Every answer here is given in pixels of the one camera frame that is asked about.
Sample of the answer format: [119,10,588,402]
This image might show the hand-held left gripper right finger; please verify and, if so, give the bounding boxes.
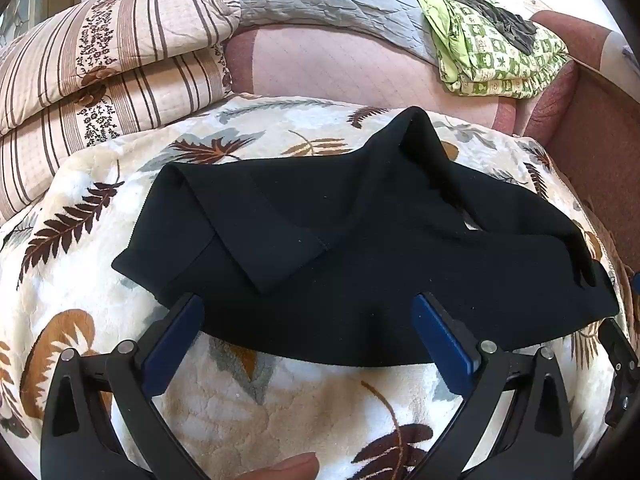
[410,292,573,480]

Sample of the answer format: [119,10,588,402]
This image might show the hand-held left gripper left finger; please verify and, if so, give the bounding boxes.
[40,292,212,480]

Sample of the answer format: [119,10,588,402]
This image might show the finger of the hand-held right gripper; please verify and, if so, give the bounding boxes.
[597,317,640,428]

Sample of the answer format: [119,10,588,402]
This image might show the black pants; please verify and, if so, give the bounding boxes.
[111,106,621,367]

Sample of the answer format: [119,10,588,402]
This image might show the person's left hand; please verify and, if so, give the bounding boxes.
[235,452,321,480]

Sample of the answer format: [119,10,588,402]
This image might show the leaf print fleece blanket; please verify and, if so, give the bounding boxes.
[0,92,626,480]

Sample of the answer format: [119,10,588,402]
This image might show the striped floral folded quilt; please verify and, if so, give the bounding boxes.
[0,0,242,223]

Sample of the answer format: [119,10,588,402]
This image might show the pink bed sheet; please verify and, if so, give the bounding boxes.
[222,24,581,137]

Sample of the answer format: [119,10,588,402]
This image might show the green patterned folded cloth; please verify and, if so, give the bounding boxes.
[394,0,572,99]

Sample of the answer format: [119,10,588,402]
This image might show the dark grey cloth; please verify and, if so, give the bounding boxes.
[434,0,538,55]

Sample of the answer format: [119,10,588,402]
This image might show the grey quilted blanket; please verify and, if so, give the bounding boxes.
[220,0,443,66]

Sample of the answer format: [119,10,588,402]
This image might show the glass window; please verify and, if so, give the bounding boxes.
[0,0,83,36]

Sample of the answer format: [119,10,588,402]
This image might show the brown padded bed frame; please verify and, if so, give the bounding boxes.
[515,10,640,286]

